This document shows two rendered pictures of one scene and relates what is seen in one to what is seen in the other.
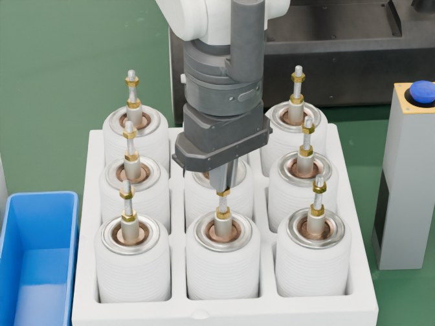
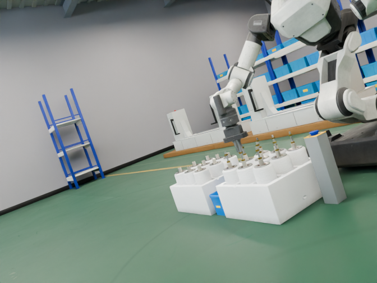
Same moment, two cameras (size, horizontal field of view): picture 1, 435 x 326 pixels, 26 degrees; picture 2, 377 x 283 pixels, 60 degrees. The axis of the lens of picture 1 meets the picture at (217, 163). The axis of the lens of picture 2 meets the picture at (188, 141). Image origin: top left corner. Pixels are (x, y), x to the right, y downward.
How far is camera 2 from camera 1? 141 cm
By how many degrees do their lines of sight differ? 66
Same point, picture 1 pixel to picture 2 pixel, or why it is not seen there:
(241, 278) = (244, 177)
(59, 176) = not seen: hidden behind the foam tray
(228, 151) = (231, 137)
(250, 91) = (226, 119)
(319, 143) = (297, 154)
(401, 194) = (316, 169)
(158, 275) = (232, 177)
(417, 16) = not seen: outside the picture
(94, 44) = not seen: hidden behind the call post
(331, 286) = (262, 181)
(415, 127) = (308, 142)
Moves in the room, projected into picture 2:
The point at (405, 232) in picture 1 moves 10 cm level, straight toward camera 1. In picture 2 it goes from (325, 186) to (306, 194)
